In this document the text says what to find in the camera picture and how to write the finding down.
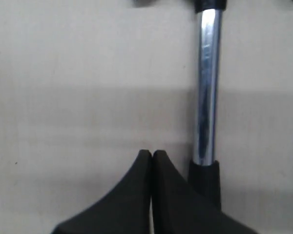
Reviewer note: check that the claw hammer black grip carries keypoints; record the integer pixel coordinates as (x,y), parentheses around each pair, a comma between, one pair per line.
(204,169)

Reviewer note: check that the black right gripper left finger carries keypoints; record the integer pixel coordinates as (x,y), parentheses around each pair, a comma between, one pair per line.
(123,210)

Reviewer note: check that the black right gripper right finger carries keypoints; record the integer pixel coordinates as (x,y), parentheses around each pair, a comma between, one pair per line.
(178,209)

